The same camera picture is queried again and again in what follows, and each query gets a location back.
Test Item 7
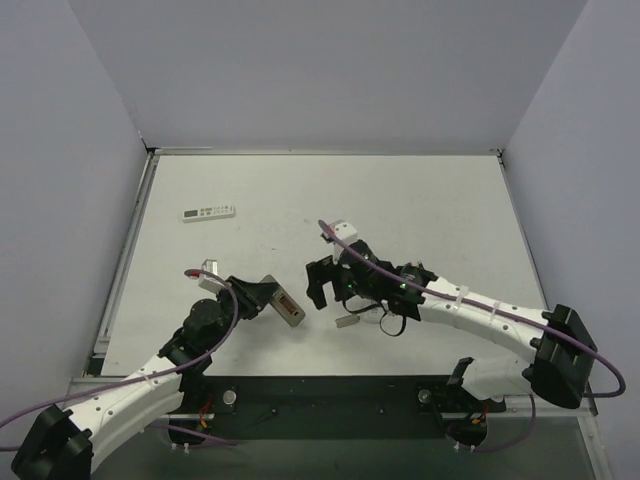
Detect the grey remote battery cover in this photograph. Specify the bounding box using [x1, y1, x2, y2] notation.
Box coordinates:
[335, 314, 360, 329]

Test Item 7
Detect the grey beige remote control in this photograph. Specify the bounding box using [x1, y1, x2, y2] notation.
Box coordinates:
[262, 275, 306, 328]

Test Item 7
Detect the white remote with display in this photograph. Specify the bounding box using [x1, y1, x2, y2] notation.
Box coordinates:
[182, 205, 236, 223]

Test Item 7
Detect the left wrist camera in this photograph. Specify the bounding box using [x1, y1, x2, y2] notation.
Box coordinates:
[184, 259, 225, 295]

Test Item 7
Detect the purple cable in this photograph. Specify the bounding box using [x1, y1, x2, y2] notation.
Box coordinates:
[317, 218, 627, 454]
[0, 268, 241, 454]

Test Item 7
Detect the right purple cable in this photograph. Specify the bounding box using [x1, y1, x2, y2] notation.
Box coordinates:
[317, 218, 627, 454]

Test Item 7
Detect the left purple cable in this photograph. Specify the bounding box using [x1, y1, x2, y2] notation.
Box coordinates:
[0, 268, 241, 454]

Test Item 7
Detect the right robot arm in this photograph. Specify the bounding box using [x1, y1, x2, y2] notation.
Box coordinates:
[306, 240, 596, 409]

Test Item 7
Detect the aluminium frame rail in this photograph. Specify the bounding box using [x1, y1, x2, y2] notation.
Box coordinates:
[59, 372, 599, 426]

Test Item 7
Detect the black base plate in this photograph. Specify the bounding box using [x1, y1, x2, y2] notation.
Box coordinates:
[169, 375, 506, 445]

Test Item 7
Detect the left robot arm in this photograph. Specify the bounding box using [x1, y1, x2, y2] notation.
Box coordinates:
[11, 274, 279, 479]

